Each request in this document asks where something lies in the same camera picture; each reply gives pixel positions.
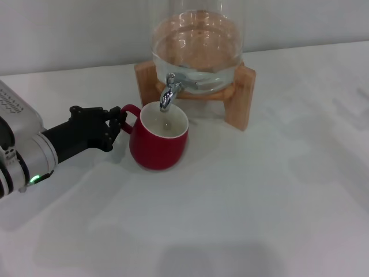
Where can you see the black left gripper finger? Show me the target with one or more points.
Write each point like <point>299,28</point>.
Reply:
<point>115,128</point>
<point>118,113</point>

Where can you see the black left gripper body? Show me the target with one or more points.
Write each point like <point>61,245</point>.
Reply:
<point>80,132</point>

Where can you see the red ceramic cup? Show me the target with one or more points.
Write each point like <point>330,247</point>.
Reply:
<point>158,153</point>

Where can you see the chrome faucet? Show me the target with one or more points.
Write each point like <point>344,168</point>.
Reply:
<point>167,98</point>

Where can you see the glass water dispenser jar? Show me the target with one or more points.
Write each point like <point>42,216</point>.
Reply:
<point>199,43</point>

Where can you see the wooden dispenser stand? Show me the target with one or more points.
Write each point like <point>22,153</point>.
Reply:
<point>242,101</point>

